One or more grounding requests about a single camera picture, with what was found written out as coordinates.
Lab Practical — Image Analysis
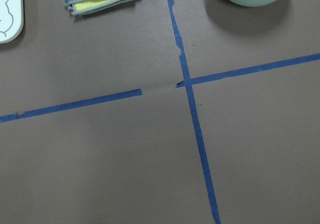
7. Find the cream serving tray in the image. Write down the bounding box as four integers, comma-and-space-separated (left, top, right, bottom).
0, 0, 24, 44

